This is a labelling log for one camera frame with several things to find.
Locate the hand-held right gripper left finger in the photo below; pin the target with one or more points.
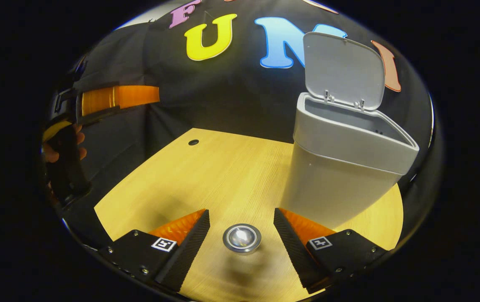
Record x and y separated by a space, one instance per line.
187 251

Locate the silver pop can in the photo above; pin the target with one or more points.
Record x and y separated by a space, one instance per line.
242 238

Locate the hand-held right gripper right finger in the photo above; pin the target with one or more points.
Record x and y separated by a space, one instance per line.
294 251

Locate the wooden desktop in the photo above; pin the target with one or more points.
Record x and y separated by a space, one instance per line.
231 184

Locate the white desktop garbage bin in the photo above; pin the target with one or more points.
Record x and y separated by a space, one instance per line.
340 184

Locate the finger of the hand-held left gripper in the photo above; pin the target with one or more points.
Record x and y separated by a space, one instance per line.
118 98

